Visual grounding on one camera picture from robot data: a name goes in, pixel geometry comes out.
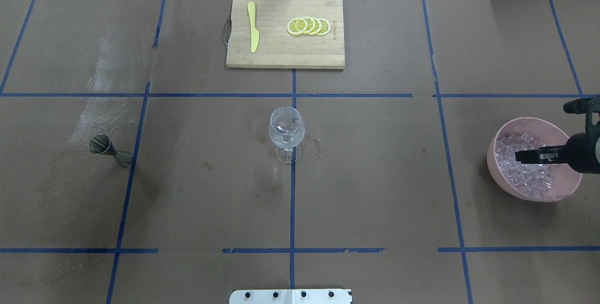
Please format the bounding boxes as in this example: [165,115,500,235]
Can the clear ice cubes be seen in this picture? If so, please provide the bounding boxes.
[494,132,558,200]

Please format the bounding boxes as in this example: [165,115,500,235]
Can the yellow plastic knife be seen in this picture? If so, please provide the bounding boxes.
[247,2,261,53]

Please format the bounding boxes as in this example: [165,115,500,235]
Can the clear wine glass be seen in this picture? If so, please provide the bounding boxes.
[269,106,306,165]

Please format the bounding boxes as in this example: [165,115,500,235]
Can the steel double jigger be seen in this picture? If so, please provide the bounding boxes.
[88,134,133,168]

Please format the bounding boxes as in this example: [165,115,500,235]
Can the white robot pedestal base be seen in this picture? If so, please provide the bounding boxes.
[229,289,353,304]

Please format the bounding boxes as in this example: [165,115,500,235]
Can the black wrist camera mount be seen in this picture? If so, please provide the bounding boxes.
[562,95,600,136]

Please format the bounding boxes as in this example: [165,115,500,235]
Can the pink bowl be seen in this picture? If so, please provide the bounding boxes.
[487,117,583,202]

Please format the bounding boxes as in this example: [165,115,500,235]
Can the lemon slice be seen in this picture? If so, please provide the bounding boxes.
[317,18,331,36]
[286,17,308,36]

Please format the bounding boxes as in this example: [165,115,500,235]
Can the bamboo cutting board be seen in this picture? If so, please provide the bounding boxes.
[226,0,346,70]

